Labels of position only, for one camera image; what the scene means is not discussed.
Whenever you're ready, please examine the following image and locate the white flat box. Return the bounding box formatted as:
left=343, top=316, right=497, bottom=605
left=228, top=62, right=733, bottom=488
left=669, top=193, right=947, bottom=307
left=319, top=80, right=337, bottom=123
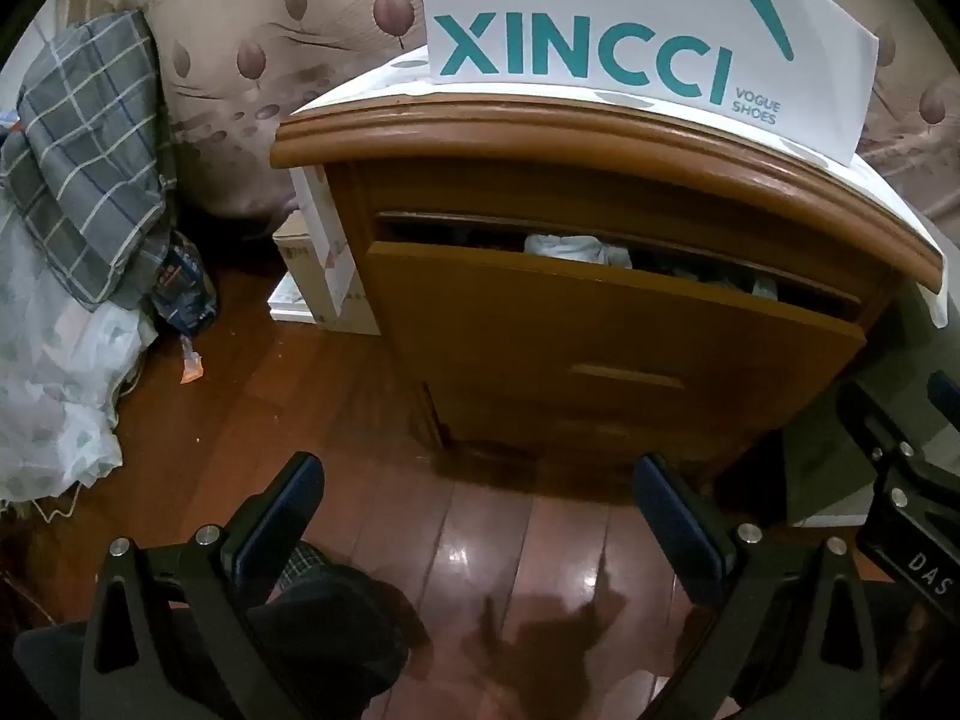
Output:
left=268, top=270, right=323, bottom=323

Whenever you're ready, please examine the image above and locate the cardboard box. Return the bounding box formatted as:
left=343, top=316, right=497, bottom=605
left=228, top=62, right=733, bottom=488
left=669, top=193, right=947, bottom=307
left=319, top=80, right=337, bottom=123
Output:
left=271, top=214, right=380, bottom=335

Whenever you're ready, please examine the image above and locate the wooden nightstand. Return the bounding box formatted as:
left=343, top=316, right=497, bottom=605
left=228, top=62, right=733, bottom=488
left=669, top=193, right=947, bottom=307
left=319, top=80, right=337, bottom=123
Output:
left=268, top=45, right=944, bottom=481

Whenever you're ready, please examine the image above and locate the white shoe box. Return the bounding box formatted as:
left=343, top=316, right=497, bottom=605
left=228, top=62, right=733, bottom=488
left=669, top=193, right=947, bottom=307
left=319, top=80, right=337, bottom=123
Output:
left=418, top=0, right=880, bottom=167

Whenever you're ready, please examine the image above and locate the wooden drawer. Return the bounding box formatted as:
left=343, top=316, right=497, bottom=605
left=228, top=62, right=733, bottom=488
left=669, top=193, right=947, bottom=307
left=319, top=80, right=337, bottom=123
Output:
left=366, top=211, right=869, bottom=440

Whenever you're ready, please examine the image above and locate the grey plaid cloth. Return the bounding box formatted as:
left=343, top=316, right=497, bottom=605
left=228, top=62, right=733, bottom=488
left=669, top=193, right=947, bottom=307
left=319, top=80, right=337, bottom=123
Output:
left=0, top=11, right=177, bottom=312

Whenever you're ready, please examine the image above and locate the beige leaf pattern curtain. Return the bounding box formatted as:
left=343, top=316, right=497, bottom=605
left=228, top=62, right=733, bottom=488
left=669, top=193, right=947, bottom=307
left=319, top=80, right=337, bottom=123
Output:
left=139, top=0, right=960, bottom=226

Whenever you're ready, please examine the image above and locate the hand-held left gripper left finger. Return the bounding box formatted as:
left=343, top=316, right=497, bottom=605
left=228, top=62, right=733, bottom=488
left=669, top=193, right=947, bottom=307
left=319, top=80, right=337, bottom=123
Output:
left=79, top=451, right=327, bottom=720

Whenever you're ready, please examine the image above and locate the white paper bag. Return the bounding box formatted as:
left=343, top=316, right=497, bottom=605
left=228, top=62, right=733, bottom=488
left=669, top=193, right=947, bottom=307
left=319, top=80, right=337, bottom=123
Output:
left=289, top=165, right=357, bottom=327

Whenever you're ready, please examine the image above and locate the person's foot in plaid slipper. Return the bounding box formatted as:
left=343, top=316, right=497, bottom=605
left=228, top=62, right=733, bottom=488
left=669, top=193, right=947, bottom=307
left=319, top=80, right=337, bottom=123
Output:
left=15, top=544, right=410, bottom=720

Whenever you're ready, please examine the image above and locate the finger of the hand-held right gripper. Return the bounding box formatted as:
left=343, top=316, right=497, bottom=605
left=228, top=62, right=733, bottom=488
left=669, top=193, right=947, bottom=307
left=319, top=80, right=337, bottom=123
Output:
left=836, top=373, right=920, bottom=467
left=926, top=369, right=960, bottom=428

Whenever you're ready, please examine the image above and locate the blue snack packet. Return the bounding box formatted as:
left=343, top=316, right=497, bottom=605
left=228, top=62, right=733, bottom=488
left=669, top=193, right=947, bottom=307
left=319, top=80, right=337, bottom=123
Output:
left=150, top=232, right=218, bottom=335

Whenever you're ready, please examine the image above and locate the white underwear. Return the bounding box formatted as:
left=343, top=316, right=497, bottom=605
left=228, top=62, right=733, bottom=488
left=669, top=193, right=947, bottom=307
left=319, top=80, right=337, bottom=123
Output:
left=525, top=234, right=635, bottom=269

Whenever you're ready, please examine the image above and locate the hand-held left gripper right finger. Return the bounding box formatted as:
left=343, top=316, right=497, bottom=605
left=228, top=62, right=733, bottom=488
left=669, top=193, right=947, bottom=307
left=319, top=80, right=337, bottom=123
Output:
left=632, top=453, right=882, bottom=720

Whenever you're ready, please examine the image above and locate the large grey panel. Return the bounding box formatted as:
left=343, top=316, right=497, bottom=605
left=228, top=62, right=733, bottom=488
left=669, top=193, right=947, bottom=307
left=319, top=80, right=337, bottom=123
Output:
left=784, top=292, right=960, bottom=530

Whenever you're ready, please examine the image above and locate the white sheer leaf-print cloth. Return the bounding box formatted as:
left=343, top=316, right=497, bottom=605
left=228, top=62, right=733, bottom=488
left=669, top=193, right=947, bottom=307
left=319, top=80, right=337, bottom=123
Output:
left=0, top=202, right=158, bottom=503

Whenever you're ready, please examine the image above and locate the white patterned cloth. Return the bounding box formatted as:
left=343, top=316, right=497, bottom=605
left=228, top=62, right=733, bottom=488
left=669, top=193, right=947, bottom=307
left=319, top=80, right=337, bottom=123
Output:
left=292, top=45, right=947, bottom=327

